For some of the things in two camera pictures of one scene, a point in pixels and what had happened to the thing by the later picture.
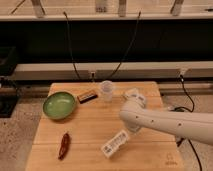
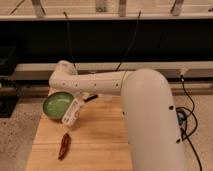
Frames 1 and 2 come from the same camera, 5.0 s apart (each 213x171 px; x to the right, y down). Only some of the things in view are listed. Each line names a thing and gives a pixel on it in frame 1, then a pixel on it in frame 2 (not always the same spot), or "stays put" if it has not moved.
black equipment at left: (9, 87) stays put
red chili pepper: (65, 146) stays put
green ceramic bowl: (59, 105) stays put
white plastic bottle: (116, 142) -> (72, 112)
